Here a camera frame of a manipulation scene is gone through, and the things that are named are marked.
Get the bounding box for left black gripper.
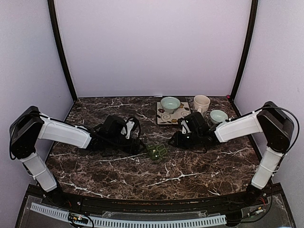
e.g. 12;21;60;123
106;135;146;155

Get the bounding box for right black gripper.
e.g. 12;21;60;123
168;131;201;150

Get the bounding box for green weekly pill organizer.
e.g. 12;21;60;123
146;144;167;161

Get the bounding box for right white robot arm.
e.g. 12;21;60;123
168;101;300;206

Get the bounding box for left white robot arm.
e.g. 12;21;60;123
9;106;146;207

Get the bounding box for celadon bowl on table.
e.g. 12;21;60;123
209;110;228;124

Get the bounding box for cream ceramic mug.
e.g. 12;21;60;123
193;95;211;117

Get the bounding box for floral square ceramic plate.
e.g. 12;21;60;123
156;102;191;125

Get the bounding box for celadon bowl on plate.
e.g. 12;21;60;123
161;96;181;114

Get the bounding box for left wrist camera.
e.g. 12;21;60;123
103;115;135;139

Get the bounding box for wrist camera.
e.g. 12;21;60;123
178;112;209;134
103;115;135;139

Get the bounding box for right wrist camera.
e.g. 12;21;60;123
178;112;209;134

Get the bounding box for black front rail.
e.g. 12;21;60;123
19;183;289;215

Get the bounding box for white slotted cable duct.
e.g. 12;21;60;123
30;203;227;228

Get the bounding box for right black frame post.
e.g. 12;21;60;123
230;0;258;101

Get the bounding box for black frame post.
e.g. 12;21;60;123
230;0;258;101
47;0;78;102

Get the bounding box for left black frame post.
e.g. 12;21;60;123
47;0;78;102

